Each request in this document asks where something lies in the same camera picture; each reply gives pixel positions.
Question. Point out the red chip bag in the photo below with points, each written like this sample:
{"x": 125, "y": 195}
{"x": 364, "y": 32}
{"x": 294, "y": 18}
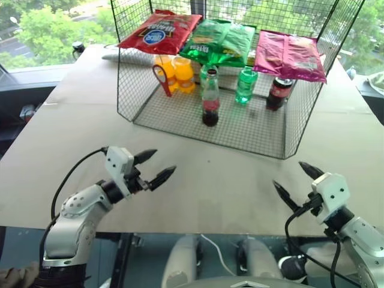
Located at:
{"x": 162, "y": 31}

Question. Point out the green plastic soda bottle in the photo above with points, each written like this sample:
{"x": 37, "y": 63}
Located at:
{"x": 246, "y": 87}

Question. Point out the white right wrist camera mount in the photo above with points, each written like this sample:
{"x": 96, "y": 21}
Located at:
{"x": 331, "y": 192}

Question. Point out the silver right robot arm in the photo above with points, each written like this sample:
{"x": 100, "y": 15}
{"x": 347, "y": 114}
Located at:
{"x": 360, "y": 240}

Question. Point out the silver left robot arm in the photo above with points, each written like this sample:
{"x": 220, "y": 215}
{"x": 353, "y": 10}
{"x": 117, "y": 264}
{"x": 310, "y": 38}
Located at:
{"x": 75, "y": 216}

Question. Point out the small black round device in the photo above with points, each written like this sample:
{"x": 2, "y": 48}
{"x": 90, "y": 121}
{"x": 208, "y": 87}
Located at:
{"x": 78, "y": 48}

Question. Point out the dark red loop handle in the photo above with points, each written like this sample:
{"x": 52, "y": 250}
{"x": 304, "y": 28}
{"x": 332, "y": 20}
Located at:
{"x": 166, "y": 87}

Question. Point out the pale green crumpled cloth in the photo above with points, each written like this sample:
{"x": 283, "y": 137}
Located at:
{"x": 377, "y": 81}

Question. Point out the magenta chip bag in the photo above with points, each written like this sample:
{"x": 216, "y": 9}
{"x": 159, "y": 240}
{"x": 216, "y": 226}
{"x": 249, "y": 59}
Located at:
{"x": 288, "y": 57}

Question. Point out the dark plastic cola bottle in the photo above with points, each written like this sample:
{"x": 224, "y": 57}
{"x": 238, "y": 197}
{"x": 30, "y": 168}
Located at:
{"x": 277, "y": 96}

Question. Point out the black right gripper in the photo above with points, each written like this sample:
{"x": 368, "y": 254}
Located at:
{"x": 312, "y": 204}

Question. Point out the grey and orange device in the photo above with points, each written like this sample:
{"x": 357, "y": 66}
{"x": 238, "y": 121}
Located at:
{"x": 28, "y": 111}

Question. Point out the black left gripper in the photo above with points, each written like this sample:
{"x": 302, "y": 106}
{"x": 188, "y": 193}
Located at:
{"x": 136, "y": 183}

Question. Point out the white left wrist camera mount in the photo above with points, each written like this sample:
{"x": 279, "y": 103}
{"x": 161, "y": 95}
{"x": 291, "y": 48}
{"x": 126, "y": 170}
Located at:
{"x": 118, "y": 163}

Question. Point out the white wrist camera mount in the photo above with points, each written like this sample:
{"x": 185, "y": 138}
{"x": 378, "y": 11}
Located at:
{"x": 331, "y": 192}
{"x": 118, "y": 163}

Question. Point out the green chip bag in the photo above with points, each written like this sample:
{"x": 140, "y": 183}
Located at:
{"x": 219, "y": 40}

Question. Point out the grey rounded robot leg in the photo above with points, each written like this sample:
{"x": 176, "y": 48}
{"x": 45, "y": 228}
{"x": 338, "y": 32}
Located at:
{"x": 180, "y": 261}
{"x": 261, "y": 261}

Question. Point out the glass cola bottle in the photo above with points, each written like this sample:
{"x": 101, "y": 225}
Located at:
{"x": 210, "y": 105}

